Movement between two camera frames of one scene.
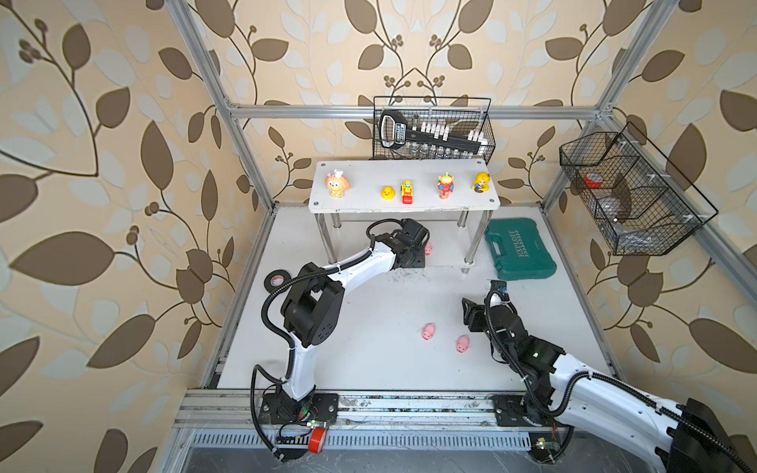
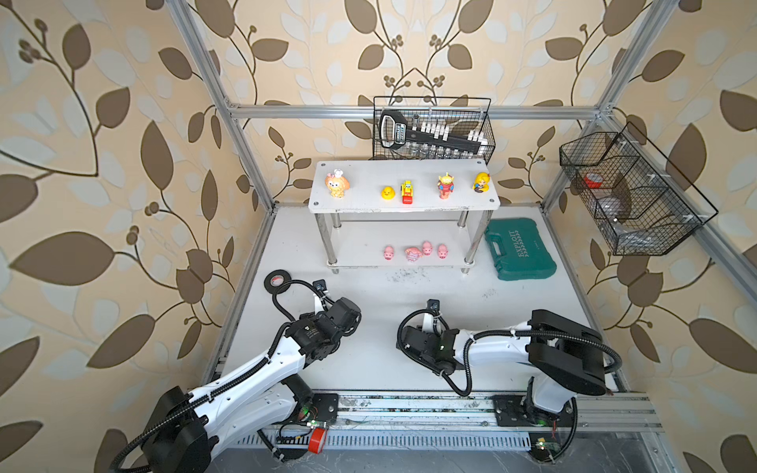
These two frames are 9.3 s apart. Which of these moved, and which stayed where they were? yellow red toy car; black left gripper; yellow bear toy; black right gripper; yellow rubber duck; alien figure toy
Moved: black right gripper; black left gripper
Stayed: yellow bear toy; yellow rubber duck; yellow red toy car; alien figure toy
